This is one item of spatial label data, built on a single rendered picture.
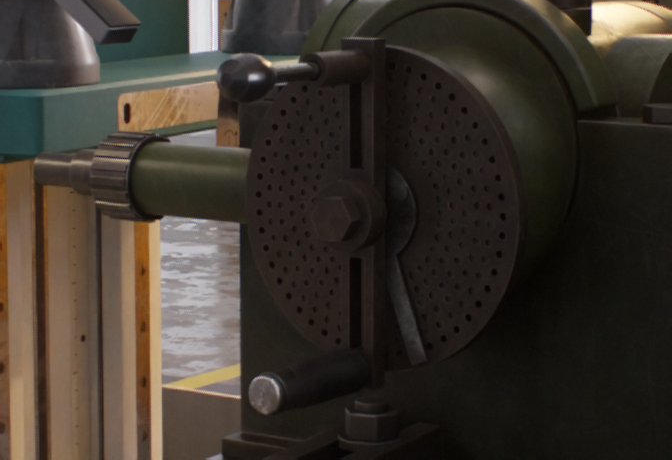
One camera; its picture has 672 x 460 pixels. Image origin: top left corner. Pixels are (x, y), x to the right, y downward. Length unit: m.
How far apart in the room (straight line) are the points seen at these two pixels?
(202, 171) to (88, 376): 1.21
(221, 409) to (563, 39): 2.44
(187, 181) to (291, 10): 1.13
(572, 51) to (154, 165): 0.28
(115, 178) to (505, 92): 0.27
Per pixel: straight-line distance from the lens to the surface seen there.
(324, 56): 1.26
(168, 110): 2.27
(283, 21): 2.55
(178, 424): 3.81
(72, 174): 1.50
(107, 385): 2.61
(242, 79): 1.20
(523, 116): 1.34
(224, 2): 10.28
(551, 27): 1.35
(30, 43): 2.15
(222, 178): 1.42
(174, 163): 1.44
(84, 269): 2.60
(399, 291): 1.32
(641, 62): 1.41
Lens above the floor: 1.36
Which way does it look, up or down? 8 degrees down
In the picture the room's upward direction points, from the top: straight up
